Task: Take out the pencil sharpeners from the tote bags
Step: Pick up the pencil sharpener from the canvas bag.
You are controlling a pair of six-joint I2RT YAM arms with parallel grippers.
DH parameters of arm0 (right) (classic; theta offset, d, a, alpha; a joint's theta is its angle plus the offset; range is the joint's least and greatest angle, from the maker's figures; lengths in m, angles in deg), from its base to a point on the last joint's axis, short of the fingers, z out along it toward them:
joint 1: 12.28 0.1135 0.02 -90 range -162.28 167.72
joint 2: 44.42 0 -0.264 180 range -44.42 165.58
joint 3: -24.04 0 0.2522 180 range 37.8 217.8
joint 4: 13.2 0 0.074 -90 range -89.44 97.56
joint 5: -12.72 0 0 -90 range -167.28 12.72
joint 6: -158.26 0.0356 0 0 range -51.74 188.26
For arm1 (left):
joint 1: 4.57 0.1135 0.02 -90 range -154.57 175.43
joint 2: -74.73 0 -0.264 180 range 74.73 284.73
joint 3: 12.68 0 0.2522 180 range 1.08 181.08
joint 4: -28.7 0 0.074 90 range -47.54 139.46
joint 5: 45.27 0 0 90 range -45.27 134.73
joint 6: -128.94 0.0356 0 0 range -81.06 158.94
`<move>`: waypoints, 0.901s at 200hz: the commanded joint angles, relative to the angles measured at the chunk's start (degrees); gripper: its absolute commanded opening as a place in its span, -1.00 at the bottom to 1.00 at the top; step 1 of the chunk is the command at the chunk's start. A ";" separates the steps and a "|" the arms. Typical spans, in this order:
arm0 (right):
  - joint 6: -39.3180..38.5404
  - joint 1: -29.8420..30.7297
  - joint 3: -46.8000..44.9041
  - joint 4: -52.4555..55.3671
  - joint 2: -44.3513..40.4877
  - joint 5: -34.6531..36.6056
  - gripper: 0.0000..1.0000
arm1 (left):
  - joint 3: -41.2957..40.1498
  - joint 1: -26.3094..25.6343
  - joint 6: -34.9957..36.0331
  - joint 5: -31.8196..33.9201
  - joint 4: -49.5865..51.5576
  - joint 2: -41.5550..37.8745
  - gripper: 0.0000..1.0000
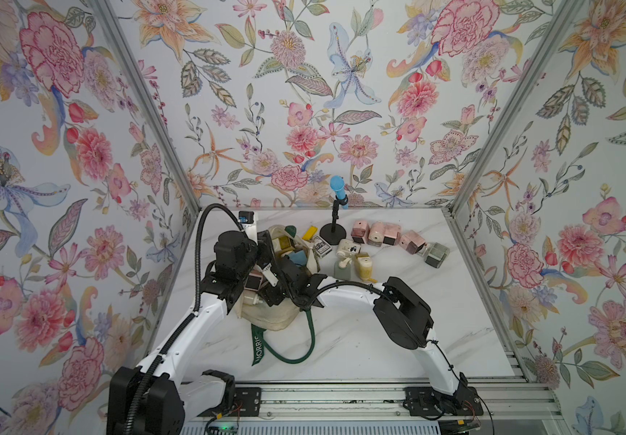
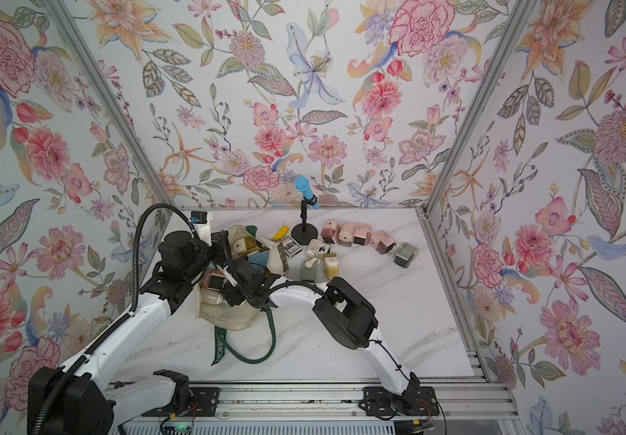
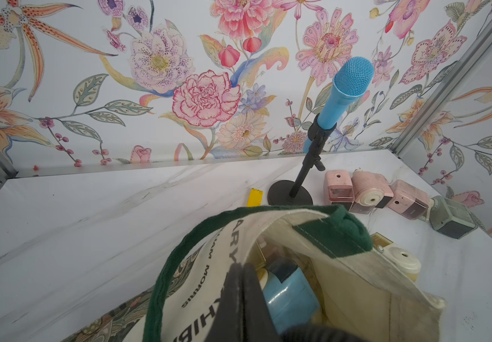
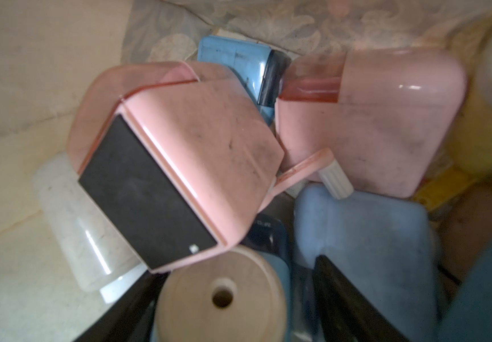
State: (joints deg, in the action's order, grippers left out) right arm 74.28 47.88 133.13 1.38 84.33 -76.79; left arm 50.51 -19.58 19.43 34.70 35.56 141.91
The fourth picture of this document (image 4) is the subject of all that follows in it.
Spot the cream canvas tote bag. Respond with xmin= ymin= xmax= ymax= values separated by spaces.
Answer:
xmin=0 ymin=1 xmax=492 ymax=341

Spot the pink pencil sharpener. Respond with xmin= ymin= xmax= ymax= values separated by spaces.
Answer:
xmin=275 ymin=48 xmax=467 ymax=199
xmin=66 ymin=61 xmax=284 ymax=274

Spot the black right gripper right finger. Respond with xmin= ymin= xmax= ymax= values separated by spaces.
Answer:
xmin=313 ymin=255 xmax=408 ymax=341

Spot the dark blue pencil sharpener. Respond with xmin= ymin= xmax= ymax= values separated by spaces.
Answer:
xmin=197 ymin=35 xmax=292 ymax=125

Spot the white translucent pencil sharpener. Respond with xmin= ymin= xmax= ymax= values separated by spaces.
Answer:
xmin=32 ymin=152 xmax=146 ymax=304

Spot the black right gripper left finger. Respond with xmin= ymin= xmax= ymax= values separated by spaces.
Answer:
xmin=76 ymin=272 xmax=169 ymax=342

